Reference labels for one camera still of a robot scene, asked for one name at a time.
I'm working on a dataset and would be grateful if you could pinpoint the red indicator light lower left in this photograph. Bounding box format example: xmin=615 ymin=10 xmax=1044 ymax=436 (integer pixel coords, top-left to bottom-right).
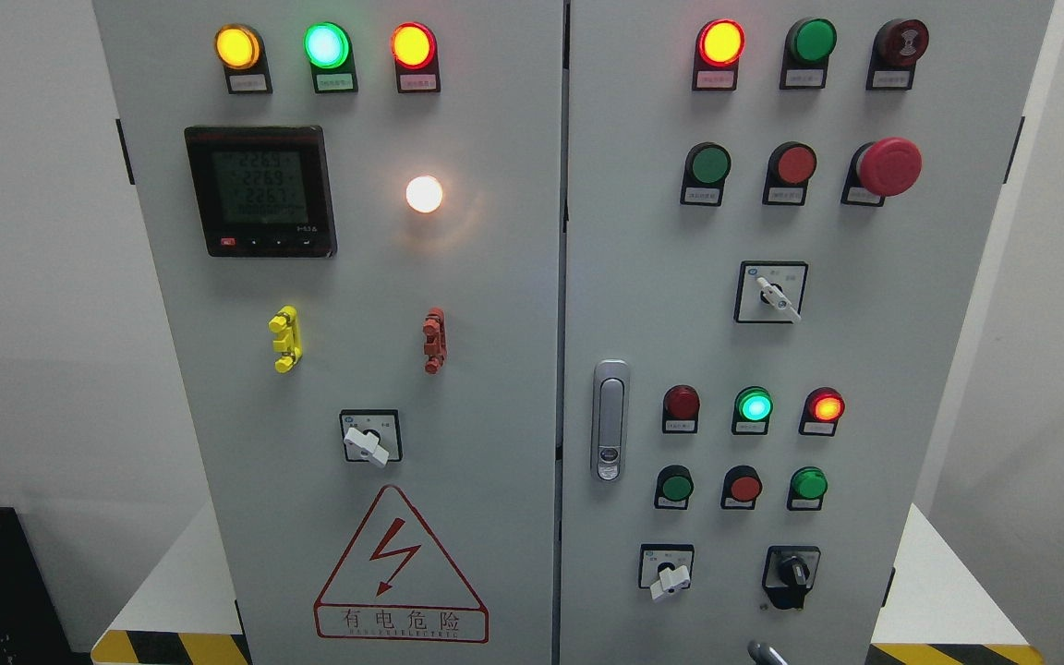
xmin=661 ymin=384 xmax=701 ymax=434

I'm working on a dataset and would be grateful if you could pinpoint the black digital power meter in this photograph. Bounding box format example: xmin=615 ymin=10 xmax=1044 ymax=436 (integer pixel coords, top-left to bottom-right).
xmin=183 ymin=124 xmax=338 ymax=257

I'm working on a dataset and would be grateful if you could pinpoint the red push button lower middle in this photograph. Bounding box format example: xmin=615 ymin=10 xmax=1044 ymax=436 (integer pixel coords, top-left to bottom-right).
xmin=720 ymin=465 xmax=764 ymax=510

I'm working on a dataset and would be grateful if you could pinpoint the green indicator light lower middle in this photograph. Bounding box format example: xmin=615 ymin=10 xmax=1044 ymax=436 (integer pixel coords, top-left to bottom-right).
xmin=731 ymin=386 xmax=774 ymax=435

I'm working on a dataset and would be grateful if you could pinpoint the black knob selector switch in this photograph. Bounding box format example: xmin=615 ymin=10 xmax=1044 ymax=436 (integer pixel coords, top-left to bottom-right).
xmin=763 ymin=546 xmax=822 ymax=611

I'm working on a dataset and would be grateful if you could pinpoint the green indicator light top right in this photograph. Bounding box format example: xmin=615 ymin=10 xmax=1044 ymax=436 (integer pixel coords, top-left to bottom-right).
xmin=780 ymin=17 xmax=839 ymax=90

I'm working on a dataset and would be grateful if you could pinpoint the red indicator light top right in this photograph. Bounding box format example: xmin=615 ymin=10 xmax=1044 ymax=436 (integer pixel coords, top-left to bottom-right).
xmin=692 ymin=18 xmax=744 ymax=92

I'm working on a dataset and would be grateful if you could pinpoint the yellow indicator light top left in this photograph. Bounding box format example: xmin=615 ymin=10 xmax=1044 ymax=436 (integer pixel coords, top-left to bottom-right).
xmin=212 ymin=24 xmax=272 ymax=94

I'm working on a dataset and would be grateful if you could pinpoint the red electric hazard warning sticker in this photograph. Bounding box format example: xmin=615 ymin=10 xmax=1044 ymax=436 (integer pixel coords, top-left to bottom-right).
xmin=313 ymin=485 xmax=491 ymax=644

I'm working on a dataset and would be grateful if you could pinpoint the red push button upper row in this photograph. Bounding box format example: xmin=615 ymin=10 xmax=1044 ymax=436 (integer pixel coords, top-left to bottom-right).
xmin=763 ymin=140 xmax=816 ymax=206

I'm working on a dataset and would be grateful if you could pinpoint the green push button upper row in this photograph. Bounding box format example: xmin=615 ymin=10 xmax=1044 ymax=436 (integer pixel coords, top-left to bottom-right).
xmin=680 ymin=140 xmax=732 ymax=207

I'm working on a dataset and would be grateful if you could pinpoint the red indicator light top left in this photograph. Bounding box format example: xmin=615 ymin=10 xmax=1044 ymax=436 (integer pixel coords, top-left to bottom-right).
xmin=390 ymin=21 xmax=440 ymax=93

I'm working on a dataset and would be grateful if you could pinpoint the green indicator light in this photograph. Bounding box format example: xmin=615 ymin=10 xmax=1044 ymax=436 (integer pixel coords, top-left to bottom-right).
xmin=780 ymin=17 xmax=839 ymax=90
xmin=731 ymin=386 xmax=774 ymax=435
xmin=304 ymin=21 xmax=358 ymax=94

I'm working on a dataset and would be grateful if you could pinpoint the green start button lower left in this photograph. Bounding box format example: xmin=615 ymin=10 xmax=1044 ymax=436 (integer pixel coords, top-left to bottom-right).
xmin=654 ymin=465 xmax=695 ymax=510

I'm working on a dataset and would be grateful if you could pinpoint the red indicator light lower right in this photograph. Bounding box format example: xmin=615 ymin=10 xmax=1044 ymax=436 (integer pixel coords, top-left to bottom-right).
xmin=799 ymin=386 xmax=845 ymax=437

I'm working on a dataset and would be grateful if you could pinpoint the left white rotary selector switch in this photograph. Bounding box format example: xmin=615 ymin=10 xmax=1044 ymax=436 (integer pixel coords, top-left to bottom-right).
xmin=339 ymin=409 xmax=403 ymax=468

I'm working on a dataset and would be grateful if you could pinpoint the red emergency stop mushroom button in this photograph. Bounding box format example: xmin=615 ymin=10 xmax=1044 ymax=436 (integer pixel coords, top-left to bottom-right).
xmin=839 ymin=138 xmax=922 ymax=207

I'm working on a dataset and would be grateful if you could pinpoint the white glowing indicator light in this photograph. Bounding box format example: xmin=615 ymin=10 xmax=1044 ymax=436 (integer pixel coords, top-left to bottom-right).
xmin=405 ymin=174 xmax=444 ymax=214

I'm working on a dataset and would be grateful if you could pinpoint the green push button lower right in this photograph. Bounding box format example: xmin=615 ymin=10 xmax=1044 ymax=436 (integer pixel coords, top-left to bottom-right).
xmin=786 ymin=466 xmax=828 ymax=511

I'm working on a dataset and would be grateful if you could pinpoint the red terminal connector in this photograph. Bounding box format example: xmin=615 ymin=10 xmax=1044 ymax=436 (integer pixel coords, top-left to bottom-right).
xmin=422 ymin=307 xmax=447 ymax=375

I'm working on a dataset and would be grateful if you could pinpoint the yellow terminal connector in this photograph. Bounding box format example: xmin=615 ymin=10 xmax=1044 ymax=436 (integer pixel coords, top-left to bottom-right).
xmin=269 ymin=306 xmax=303 ymax=375

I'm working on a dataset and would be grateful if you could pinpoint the white rotary selector switch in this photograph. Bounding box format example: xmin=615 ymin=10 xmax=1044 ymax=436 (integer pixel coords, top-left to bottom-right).
xmin=339 ymin=409 xmax=403 ymax=468
xmin=638 ymin=543 xmax=695 ymax=602

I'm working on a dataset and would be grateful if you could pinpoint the dark red buzzer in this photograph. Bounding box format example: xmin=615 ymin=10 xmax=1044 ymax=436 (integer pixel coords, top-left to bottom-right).
xmin=866 ymin=18 xmax=929 ymax=92

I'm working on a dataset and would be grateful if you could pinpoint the red indicator light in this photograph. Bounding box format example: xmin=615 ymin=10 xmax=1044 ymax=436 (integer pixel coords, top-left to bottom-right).
xmin=661 ymin=384 xmax=701 ymax=434
xmin=799 ymin=386 xmax=845 ymax=437
xmin=692 ymin=18 xmax=744 ymax=92
xmin=390 ymin=21 xmax=440 ymax=93

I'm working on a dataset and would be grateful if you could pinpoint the silver cabinet door handle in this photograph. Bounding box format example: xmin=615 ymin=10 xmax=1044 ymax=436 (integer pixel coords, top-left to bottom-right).
xmin=591 ymin=359 xmax=632 ymax=481

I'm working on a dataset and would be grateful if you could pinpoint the green indicator light top left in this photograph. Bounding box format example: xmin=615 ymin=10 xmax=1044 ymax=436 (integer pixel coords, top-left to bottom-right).
xmin=304 ymin=21 xmax=358 ymax=94

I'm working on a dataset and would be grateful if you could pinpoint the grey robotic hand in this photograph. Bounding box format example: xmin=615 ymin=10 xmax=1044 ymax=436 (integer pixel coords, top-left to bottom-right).
xmin=746 ymin=641 xmax=787 ymax=665

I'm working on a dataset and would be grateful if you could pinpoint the grey electrical control cabinet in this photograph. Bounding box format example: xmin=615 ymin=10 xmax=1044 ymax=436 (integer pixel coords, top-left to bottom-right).
xmin=93 ymin=1 xmax=1053 ymax=664

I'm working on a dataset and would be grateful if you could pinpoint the upper right white selector switch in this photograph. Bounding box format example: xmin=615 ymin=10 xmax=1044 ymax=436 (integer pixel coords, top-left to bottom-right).
xmin=733 ymin=260 xmax=809 ymax=325

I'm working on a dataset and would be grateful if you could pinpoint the lower white rotary selector switch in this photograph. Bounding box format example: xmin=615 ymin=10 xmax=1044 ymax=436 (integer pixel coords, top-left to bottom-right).
xmin=638 ymin=543 xmax=695 ymax=602

